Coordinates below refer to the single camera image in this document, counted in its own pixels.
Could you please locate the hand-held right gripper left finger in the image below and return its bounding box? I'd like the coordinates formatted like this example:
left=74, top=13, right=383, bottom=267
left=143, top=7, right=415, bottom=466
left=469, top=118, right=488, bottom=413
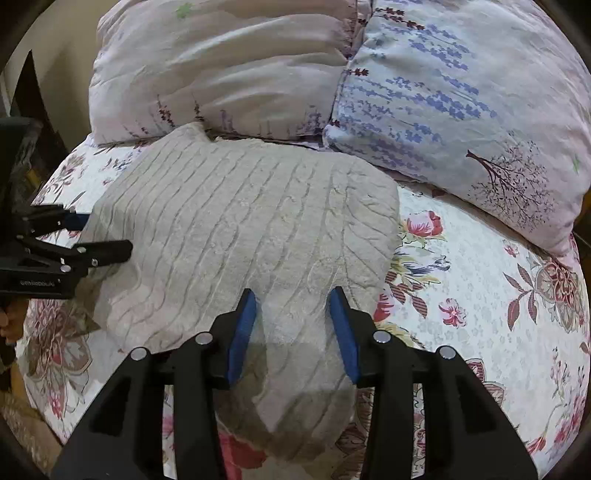
left=51, top=288, right=257, bottom=480

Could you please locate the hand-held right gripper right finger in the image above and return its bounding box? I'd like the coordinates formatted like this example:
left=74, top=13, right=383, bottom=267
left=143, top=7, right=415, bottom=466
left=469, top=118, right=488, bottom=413
left=326, top=286, right=539, bottom=480

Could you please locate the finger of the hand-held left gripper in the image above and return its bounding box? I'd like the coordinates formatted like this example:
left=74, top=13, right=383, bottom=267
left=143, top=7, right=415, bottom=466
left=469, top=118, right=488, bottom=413
left=20, top=239, right=134, bottom=278
left=28, top=205, right=91, bottom=234

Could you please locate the beige cable-knit sweater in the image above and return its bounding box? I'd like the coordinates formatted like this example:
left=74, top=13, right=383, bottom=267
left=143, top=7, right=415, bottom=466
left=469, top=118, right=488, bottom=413
left=81, top=122, right=402, bottom=462

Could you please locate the person's left hand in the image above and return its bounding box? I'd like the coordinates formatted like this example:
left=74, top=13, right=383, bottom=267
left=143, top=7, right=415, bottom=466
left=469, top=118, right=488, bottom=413
left=0, top=300, right=25, bottom=346

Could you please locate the dark furniture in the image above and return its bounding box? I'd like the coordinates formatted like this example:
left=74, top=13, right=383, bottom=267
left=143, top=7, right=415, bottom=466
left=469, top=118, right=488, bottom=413
left=9, top=50, right=71, bottom=185

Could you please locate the floral quilted bedspread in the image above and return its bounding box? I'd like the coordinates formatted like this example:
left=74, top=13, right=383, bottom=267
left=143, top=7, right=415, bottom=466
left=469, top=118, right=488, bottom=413
left=21, top=138, right=591, bottom=480

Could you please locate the pink and blue floral pillow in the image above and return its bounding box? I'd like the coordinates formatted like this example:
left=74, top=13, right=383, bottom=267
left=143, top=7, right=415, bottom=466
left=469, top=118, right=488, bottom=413
left=88, top=0, right=372, bottom=149
left=322, top=0, right=586, bottom=259

